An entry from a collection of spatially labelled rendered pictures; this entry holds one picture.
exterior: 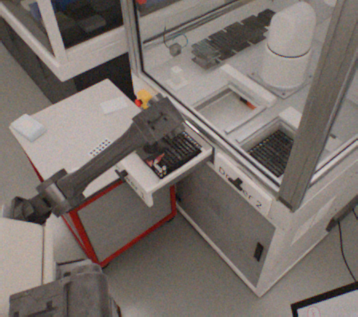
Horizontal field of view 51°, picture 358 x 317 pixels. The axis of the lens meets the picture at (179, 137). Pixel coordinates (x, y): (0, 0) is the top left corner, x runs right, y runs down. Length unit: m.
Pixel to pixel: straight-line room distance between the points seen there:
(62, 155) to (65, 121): 0.22
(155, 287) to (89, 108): 1.05
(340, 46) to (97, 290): 0.70
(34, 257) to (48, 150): 1.02
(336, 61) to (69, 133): 1.34
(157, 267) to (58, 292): 1.77
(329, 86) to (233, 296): 1.50
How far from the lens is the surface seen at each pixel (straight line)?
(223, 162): 1.51
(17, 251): 0.89
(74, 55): 2.10
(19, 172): 2.87
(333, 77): 0.96
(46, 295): 0.54
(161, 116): 0.87
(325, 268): 2.40
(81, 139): 1.87
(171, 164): 1.53
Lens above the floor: 2.10
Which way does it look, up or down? 48 degrees down
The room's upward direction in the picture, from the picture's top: 2 degrees counter-clockwise
